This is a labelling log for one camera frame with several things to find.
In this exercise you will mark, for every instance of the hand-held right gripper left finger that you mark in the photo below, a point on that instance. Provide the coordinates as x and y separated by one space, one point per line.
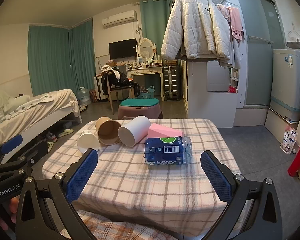
82 173

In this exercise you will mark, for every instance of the green slipper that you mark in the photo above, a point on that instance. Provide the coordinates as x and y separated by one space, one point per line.
65 132
50 146

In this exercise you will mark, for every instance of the narrow green curtain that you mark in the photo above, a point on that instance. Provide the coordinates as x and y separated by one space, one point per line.
156 20

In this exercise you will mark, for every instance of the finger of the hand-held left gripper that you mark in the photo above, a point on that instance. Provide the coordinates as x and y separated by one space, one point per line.
12 142
33 150

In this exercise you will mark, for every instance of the pink towel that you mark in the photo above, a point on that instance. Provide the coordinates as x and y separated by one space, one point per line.
236 22

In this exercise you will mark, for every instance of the silver suitcase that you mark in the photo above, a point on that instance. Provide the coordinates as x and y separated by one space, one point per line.
172 82

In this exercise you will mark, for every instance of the plaid tablecloth table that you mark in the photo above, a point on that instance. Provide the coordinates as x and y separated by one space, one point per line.
140 187

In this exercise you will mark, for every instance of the wide green curtain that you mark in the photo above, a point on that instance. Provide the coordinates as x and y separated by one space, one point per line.
55 60

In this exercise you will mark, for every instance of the white plush pillow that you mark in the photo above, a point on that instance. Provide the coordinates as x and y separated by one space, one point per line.
7 100

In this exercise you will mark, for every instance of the white oval mirror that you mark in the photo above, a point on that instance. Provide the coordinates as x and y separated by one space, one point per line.
146 48

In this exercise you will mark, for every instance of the blue plastic basket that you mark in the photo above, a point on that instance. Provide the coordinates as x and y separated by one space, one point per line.
147 93

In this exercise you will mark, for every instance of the orange plaid cloth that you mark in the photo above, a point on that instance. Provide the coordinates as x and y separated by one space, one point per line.
130 227

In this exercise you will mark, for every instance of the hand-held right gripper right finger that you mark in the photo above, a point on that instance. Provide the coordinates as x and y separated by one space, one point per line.
217 177

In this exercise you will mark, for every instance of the white washing machine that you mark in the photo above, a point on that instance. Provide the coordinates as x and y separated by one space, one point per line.
290 80

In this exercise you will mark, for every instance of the black television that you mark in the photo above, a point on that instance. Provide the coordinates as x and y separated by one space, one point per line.
122 48

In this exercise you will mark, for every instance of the large white cup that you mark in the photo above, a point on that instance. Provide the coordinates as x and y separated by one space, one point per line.
133 132

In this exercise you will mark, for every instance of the bed with beige sheet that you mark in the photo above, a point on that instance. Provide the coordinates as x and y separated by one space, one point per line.
40 115

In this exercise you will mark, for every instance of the pink wedge block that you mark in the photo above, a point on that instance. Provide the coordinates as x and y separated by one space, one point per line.
163 130

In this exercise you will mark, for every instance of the white air conditioner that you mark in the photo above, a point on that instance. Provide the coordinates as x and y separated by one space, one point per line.
119 19

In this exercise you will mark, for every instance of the white vanity desk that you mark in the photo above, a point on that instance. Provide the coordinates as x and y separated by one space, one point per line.
145 72

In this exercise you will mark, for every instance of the green seat cushion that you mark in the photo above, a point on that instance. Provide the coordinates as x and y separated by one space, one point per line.
140 102

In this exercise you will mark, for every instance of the white puffer jacket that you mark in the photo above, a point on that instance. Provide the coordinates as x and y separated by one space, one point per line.
197 27

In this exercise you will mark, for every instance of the wooden chair with clothes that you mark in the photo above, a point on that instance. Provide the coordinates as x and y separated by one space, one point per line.
117 82

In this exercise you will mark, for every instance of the white patterned cloth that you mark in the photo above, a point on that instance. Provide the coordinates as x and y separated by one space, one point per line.
30 105

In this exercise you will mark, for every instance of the purple plastic stool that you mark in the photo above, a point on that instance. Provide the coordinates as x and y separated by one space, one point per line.
140 112

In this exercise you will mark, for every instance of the frosted glass sliding door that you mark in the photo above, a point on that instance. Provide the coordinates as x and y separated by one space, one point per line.
257 55

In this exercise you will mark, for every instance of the brown paper cup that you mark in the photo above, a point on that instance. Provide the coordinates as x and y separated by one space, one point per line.
108 132

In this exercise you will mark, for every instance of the blue label plastic bottle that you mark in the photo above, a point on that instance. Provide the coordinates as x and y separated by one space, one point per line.
167 151

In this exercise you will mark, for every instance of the person's left hand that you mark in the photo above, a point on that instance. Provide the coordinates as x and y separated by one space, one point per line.
14 205

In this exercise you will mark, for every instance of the white suitcase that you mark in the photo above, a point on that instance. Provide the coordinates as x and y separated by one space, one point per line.
98 88

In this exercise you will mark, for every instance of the clear water jug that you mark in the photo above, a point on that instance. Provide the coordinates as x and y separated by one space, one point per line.
84 96

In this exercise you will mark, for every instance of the small white paper cup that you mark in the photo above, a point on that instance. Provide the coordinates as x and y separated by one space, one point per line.
88 142

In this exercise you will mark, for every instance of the white printed bag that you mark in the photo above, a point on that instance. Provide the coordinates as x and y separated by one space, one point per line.
288 140

